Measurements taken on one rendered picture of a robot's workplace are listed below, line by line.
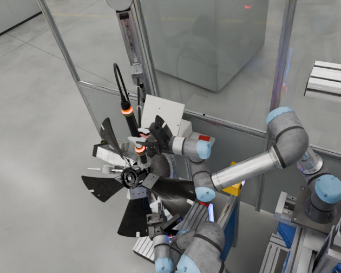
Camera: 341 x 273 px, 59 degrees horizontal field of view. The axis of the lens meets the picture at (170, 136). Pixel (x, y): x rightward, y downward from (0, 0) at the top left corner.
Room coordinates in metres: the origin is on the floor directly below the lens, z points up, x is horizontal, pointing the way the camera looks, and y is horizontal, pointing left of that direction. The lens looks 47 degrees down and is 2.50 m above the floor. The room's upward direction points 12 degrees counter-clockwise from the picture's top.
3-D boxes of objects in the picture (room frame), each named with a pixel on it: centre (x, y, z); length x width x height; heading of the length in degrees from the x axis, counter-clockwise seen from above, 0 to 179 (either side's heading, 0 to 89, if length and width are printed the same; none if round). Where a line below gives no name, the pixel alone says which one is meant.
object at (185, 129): (1.50, -0.06, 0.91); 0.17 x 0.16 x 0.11; 142
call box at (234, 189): (0.94, -0.31, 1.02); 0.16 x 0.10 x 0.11; 142
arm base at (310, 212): (0.65, -0.66, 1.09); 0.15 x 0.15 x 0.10
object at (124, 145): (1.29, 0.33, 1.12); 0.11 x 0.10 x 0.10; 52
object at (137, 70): (1.55, 0.12, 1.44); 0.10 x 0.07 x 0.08; 177
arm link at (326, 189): (0.65, -0.66, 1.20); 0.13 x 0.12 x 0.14; 178
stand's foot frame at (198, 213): (1.17, 0.13, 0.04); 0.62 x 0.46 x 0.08; 142
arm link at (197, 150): (0.80, -0.10, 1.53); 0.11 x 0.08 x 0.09; 62
